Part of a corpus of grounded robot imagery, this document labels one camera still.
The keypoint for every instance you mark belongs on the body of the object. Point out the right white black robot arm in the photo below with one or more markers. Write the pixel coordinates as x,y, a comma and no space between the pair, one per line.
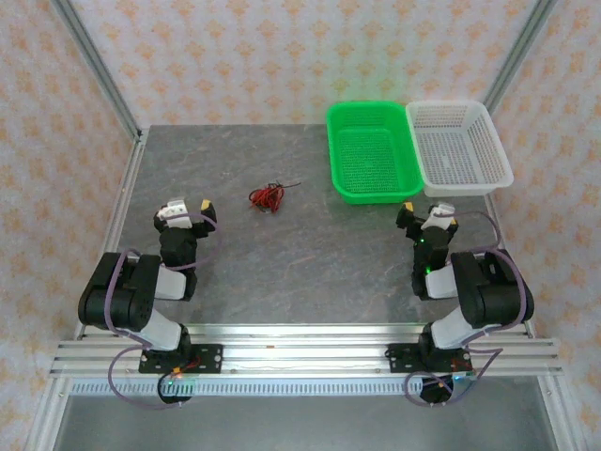
493,291

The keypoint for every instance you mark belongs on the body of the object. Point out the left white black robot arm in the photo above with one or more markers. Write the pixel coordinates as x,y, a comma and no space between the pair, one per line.
141,291

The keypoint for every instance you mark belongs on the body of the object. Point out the green plastic basket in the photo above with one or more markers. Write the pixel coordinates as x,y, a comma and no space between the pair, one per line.
375,197

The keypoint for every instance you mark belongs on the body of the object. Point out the white plastic basket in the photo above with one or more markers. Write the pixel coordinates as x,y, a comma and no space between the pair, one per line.
460,190

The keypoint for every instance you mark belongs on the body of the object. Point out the small circuit board green light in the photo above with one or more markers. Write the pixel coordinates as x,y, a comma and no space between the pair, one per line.
436,391
176,389

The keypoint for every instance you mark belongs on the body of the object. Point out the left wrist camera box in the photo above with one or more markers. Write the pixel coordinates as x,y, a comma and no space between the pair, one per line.
174,211

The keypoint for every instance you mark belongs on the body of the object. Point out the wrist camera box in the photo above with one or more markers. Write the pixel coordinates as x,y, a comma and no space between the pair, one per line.
174,211
439,216

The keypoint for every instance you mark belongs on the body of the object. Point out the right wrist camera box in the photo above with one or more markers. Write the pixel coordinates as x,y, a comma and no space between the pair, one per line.
439,216

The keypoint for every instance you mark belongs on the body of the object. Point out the aluminium table side rail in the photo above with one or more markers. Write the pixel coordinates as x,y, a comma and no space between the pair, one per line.
559,413
123,202

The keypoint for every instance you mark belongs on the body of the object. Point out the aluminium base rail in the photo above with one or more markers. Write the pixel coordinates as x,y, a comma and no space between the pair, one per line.
305,357

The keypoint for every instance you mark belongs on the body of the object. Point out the aluminium frame post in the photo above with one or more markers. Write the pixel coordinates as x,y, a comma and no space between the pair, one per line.
98,66
516,51

